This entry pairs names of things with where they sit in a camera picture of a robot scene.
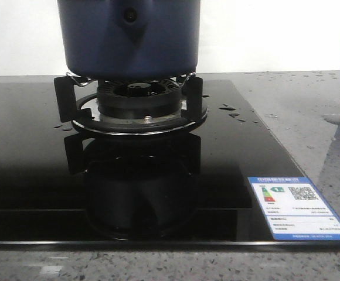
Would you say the dark blue cooking pot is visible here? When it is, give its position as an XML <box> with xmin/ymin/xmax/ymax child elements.
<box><xmin>57</xmin><ymin>1</ymin><xmax>200</xmax><ymax>80</ymax></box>

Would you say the black pot support grate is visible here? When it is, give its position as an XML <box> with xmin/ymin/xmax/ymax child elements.
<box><xmin>54</xmin><ymin>74</ymin><xmax>208</xmax><ymax>136</ymax></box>

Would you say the black round gas burner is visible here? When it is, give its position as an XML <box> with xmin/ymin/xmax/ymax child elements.
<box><xmin>97</xmin><ymin>80</ymin><xmax>182</xmax><ymax>119</ymax></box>

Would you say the black glass gas hob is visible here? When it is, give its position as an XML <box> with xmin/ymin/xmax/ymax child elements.
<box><xmin>0</xmin><ymin>80</ymin><xmax>340</xmax><ymax>251</ymax></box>

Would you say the blue white energy label sticker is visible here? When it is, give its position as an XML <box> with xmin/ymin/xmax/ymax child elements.
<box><xmin>248</xmin><ymin>177</ymin><xmax>340</xmax><ymax>241</ymax></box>

